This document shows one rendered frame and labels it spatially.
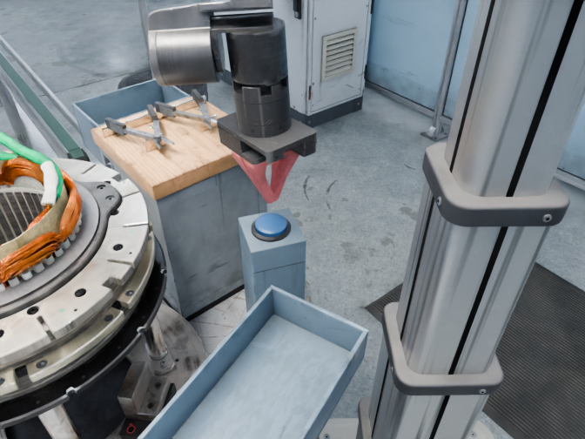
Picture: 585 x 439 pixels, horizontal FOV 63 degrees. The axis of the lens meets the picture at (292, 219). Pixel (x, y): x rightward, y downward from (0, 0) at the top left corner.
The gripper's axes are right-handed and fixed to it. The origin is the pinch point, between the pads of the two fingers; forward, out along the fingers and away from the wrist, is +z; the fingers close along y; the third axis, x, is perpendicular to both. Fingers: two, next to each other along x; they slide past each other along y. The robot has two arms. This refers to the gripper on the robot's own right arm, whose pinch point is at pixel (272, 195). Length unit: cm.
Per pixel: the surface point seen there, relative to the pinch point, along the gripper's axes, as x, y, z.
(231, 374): -15.3, 13.5, 6.5
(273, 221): 0.0, -0.1, 4.0
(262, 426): -15.9, 19.4, 6.8
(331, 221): 92, -93, 106
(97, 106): -5.5, -44.0, 1.1
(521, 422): 72, 16, 110
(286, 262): -0.7, 3.0, 8.4
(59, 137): -6, -96, 27
